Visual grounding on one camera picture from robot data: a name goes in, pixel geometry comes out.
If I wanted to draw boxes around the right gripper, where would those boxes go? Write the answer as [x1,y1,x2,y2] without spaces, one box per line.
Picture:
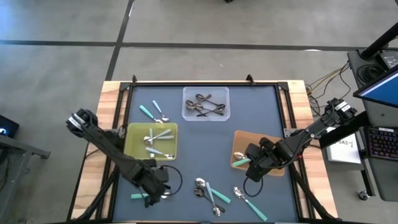
[245,136,295,170]

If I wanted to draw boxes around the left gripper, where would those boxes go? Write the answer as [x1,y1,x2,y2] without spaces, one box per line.
[129,158,170,208]

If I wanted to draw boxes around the orange plastic bin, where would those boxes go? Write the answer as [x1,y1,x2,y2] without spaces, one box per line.
[229,129,286,177]

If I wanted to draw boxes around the yellow plastic bin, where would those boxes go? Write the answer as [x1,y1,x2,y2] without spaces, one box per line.
[123,122,179,162]

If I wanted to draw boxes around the dark grey-blue table mat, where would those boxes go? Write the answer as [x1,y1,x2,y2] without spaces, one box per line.
[111,84,300,222]

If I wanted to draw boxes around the white paper sheet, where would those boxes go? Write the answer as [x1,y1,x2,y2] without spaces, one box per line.
[325,126,363,165]

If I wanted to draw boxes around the black diagonal beam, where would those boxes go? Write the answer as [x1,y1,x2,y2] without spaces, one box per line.
[319,111,369,149]

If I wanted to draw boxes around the clear plastic bin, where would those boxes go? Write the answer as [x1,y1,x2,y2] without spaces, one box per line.
[182,86,231,123]

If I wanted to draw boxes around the caster wheel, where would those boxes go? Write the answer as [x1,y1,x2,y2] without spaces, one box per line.
[357,189,371,202]

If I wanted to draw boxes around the grey workstation cart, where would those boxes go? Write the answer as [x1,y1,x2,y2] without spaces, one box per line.
[347,49,398,202]

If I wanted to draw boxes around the backlit black keyboard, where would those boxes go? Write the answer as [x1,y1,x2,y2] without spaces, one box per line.
[366,126,398,162]

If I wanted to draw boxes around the computer monitor blue screen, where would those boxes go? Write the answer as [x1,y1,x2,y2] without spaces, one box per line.
[353,63,398,110]

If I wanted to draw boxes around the grey side table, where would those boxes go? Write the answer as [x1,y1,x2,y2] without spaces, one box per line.
[0,133,52,224]

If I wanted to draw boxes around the black power adapter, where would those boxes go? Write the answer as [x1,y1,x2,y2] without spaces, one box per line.
[376,51,398,71]

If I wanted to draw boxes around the black pole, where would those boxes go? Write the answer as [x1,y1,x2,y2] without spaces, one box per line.
[360,23,398,60]

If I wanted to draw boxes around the black device blue light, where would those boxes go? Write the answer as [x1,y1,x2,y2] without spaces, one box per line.
[0,114,20,139]

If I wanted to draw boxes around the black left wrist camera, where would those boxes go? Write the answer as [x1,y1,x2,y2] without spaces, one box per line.
[154,167,171,185]

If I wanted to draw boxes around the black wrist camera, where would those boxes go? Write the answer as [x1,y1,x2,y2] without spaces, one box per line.
[244,166,266,184]
[154,167,171,185]

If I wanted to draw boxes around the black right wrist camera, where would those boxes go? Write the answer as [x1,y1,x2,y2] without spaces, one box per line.
[244,166,266,184]

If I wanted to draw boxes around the black left camera cable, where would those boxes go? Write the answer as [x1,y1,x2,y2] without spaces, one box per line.
[160,164,184,197]

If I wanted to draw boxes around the black camera cable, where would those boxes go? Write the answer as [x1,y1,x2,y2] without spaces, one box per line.
[242,176,264,198]
[160,164,184,197]

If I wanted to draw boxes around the black right camera cable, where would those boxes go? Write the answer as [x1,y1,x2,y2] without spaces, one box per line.
[242,176,264,198]

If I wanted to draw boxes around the yellow cable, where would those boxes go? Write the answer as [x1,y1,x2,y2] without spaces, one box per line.
[310,63,351,88]

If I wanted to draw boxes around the black floor cable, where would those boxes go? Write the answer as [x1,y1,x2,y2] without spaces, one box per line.
[306,62,354,118]

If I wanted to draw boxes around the black aluminium table frame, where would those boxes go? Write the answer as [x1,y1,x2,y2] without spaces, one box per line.
[67,73,338,224]

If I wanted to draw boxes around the coiled black cable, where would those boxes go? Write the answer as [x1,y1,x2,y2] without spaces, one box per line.
[356,63,381,84]

